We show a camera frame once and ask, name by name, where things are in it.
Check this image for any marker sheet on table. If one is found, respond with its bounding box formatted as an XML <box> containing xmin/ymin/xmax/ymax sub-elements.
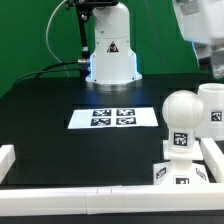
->
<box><xmin>68</xmin><ymin>107</ymin><xmax>158</xmax><ymax>129</ymax></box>

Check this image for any black cable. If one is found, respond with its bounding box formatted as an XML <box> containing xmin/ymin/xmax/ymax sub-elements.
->
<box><xmin>12</xmin><ymin>60</ymin><xmax>88</xmax><ymax>87</ymax></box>

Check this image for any white front fence bar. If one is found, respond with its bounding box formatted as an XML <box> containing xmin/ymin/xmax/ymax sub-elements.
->
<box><xmin>0</xmin><ymin>183</ymin><xmax>224</xmax><ymax>217</ymax></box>

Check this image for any white left fence bar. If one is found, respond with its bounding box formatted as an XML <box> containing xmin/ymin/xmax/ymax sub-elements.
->
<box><xmin>0</xmin><ymin>145</ymin><xmax>16</xmax><ymax>184</ymax></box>

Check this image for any white right fence bar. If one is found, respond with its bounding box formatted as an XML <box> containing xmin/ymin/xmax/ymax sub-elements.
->
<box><xmin>201</xmin><ymin>138</ymin><xmax>224</xmax><ymax>183</ymax></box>

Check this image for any white fence bar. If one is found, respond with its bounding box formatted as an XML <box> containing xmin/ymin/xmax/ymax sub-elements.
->
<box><xmin>0</xmin><ymin>145</ymin><xmax>16</xmax><ymax>184</ymax></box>
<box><xmin>201</xmin><ymin>138</ymin><xmax>224</xmax><ymax>183</ymax></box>
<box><xmin>0</xmin><ymin>183</ymin><xmax>224</xmax><ymax>217</ymax></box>

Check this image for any white lamp bulb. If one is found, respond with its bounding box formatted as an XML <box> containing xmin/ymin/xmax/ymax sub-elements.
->
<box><xmin>162</xmin><ymin>90</ymin><xmax>204</xmax><ymax>153</ymax></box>

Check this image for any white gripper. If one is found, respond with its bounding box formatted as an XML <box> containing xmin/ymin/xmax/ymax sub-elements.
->
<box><xmin>172</xmin><ymin>0</ymin><xmax>224</xmax><ymax>79</ymax></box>

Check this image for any white square lamp base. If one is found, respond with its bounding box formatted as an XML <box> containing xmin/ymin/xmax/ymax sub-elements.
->
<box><xmin>153</xmin><ymin>140</ymin><xmax>209</xmax><ymax>185</ymax></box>

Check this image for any white lamp shade with markers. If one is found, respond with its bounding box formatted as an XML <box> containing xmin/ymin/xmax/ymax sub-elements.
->
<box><xmin>196</xmin><ymin>83</ymin><xmax>224</xmax><ymax>141</ymax></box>

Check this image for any grey cable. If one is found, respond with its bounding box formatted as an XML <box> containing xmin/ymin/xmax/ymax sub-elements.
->
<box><xmin>45</xmin><ymin>0</ymin><xmax>72</xmax><ymax>78</ymax></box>

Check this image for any black camera stand pole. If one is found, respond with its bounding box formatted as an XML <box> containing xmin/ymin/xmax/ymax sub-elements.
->
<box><xmin>64</xmin><ymin>0</ymin><xmax>93</xmax><ymax>79</ymax></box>

